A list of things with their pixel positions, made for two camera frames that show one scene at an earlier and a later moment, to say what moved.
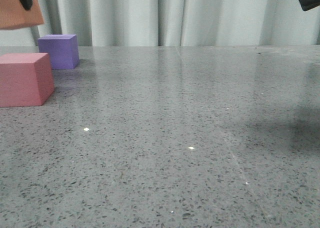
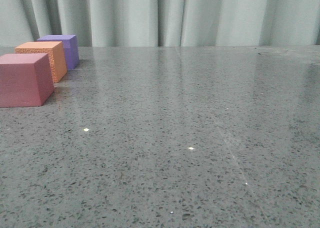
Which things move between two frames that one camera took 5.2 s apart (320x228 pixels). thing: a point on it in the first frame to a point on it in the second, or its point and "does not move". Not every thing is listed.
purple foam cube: [63, 49] does not move
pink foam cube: [26, 79] does not move
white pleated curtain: [171, 17] does not move
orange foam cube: [13, 13] to [55, 51]
